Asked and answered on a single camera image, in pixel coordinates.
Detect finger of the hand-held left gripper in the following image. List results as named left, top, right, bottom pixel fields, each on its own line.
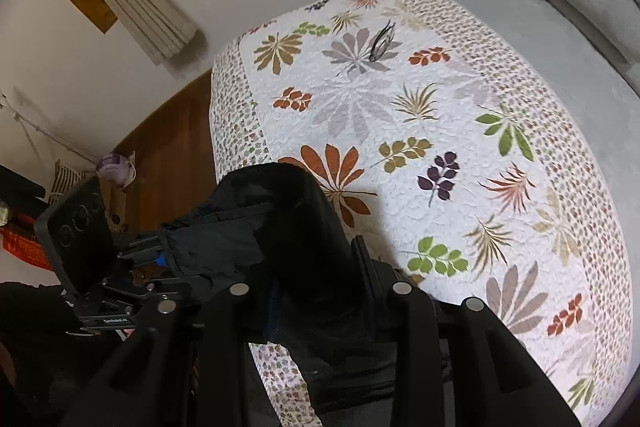
left=127, top=264, right=202, bottom=296
left=119, top=229, right=174, bottom=259

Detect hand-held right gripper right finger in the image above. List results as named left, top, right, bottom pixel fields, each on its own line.
left=350, top=234, right=587, bottom=427

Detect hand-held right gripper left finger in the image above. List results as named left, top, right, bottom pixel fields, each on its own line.
left=60, top=282, right=282, bottom=427

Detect black pants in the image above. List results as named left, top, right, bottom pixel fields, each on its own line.
left=159, top=163, right=401, bottom=418

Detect cardboard box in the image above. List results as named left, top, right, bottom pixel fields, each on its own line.
left=97, top=177, right=137, bottom=235

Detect purple plastic bag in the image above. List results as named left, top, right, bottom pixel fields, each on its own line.
left=97, top=150, right=137, bottom=186

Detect floral leaf print quilt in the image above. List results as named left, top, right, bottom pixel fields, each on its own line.
left=207, top=0, right=636, bottom=427

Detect black eyeglasses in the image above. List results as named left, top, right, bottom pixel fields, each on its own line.
left=368, top=20, right=397, bottom=64

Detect light blue bed sheet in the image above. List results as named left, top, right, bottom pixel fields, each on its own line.
left=410, top=0, right=640, bottom=188

